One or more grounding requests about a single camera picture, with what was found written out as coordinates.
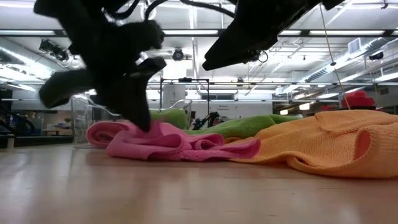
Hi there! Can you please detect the red object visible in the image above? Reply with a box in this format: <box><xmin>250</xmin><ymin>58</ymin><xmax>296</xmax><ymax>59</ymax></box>
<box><xmin>341</xmin><ymin>90</ymin><xmax>376</xmax><ymax>110</ymax></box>

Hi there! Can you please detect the orange microfiber towel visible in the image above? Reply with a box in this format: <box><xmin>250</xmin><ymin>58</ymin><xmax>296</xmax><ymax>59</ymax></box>
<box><xmin>225</xmin><ymin>109</ymin><xmax>398</xmax><ymax>179</ymax></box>

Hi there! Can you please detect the clear plastic bin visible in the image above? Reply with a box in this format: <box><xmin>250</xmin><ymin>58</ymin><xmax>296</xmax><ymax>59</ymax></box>
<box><xmin>70</xmin><ymin>94</ymin><xmax>193</xmax><ymax>149</ymax></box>

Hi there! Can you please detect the green microfiber towel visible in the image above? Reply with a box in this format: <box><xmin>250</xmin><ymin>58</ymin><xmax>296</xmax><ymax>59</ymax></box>
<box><xmin>150</xmin><ymin>108</ymin><xmax>189</xmax><ymax>130</ymax></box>
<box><xmin>185</xmin><ymin>114</ymin><xmax>301</xmax><ymax>140</ymax></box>

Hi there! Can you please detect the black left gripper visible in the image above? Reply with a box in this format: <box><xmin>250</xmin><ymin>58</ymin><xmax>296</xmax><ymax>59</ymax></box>
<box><xmin>34</xmin><ymin>0</ymin><xmax>167</xmax><ymax>132</ymax></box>

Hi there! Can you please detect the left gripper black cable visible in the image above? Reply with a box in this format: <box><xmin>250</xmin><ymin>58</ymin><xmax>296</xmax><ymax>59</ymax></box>
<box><xmin>105</xmin><ymin>0</ymin><xmax>141</xmax><ymax>20</ymax></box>

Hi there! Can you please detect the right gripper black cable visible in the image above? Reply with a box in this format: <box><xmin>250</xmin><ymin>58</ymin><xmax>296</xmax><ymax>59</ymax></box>
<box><xmin>144</xmin><ymin>0</ymin><xmax>236</xmax><ymax>20</ymax></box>

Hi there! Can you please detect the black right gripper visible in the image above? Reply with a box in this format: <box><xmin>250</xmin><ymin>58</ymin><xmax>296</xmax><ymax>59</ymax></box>
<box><xmin>201</xmin><ymin>0</ymin><xmax>321</xmax><ymax>72</ymax></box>

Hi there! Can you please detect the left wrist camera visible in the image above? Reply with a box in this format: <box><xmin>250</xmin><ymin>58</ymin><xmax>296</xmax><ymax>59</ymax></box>
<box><xmin>118</xmin><ymin>20</ymin><xmax>165</xmax><ymax>52</ymax></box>

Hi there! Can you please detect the white pillar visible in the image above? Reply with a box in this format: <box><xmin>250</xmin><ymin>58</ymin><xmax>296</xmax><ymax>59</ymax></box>
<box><xmin>162</xmin><ymin>83</ymin><xmax>187</xmax><ymax>108</ymax></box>

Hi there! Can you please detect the black overhead crossbar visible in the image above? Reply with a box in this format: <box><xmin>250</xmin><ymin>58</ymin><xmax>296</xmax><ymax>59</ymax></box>
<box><xmin>0</xmin><ymin>29</ymin><xmax>398</xmax><ymax>38</ymax></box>

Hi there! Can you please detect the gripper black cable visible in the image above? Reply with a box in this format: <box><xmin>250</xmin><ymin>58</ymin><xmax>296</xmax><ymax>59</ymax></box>
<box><xmin>144</xmin><ymin>0</ymin><xmax>236</xmax><ymax>20</ymax></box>
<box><xmin>105</xmin><ymin>0</ymin><xmax>141</xmax><ymax>20</ymax></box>

